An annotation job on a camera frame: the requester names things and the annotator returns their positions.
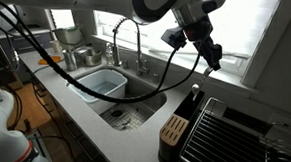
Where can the blue gray drawer cabinet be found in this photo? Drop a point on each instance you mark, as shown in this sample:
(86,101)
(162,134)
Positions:
(27,43)

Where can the dark base cabinet drawers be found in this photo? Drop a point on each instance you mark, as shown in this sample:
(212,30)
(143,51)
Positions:
(79,141)

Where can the white pot with green rim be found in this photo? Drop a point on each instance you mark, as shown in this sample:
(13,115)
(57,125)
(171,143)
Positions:
(69,36)

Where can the small soap dispenser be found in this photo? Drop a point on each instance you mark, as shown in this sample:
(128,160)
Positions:
(109,55)

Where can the orange cloth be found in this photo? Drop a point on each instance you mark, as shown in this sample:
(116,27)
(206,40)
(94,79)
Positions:
(56,60)

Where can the stainless steel cup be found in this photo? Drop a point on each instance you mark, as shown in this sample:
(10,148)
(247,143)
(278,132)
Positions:
(69,61)

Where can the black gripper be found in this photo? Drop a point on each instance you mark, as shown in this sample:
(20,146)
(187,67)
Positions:
(198,32)

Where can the white window frame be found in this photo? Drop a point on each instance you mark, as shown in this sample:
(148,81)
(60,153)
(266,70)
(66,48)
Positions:
(260,47)

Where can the white plastic wash basin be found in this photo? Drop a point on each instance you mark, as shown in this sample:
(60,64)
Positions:
(116,86)

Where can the spring neck kitchen faucet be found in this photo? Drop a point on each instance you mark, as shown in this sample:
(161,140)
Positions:
(116,52)

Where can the small metal sink cap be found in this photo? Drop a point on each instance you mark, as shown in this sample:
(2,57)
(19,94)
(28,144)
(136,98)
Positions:
(155,78)

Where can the stainless steel sink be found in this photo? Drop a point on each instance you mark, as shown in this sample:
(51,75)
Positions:
(156,100)

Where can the small metal deck fitting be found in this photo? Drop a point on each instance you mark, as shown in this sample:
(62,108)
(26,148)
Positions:
(125,64)

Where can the stainless steel pot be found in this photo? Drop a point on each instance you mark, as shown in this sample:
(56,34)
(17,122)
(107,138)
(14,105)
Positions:
(92,58)

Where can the black utensil holder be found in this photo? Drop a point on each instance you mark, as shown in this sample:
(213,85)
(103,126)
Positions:
(184,109)

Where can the wooden slotted knife block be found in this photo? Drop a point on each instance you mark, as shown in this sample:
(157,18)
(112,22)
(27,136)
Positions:
(173,130)

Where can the silver metal fork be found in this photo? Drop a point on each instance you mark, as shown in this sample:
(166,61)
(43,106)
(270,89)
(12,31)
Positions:
(208,71)

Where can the small thin metal utensil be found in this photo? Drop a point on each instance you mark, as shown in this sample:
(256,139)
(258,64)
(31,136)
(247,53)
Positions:
(126,123)

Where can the small white cup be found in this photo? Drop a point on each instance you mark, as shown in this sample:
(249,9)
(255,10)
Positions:
(56,46)

